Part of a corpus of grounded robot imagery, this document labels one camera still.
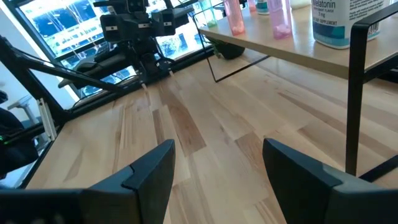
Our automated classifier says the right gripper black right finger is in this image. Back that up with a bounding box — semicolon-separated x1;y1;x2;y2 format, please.
262;138;398;224

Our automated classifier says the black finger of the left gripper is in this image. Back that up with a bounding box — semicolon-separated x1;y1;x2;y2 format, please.
99;14;126;43
160;9;177;37

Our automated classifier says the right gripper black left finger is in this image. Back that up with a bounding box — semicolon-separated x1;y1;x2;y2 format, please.
0;139;177;224

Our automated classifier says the green transparent pill bottle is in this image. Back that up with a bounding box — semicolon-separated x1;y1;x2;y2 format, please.
199;0;218;28

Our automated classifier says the red transparent pill bottle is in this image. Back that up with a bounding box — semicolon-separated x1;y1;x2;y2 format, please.
223;0;246;37

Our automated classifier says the teal transparent pill bottle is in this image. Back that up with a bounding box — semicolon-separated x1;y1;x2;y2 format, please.
256;0;270;16

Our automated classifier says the magenta transparent pill bottle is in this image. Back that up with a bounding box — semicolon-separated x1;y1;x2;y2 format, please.
266;0;294;40

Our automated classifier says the white bottle with blue label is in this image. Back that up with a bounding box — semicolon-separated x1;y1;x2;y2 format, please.
311;0;391;50

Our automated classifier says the wooden shelf with black legs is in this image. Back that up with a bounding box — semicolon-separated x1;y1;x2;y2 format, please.
192;0;398;184

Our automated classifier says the large glass window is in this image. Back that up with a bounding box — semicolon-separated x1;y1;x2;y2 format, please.
17;0;215;99

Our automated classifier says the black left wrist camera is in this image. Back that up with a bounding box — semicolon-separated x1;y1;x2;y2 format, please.
126;0;147;14

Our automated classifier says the silver bracket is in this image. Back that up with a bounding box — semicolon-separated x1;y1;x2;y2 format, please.
37;98;58;141

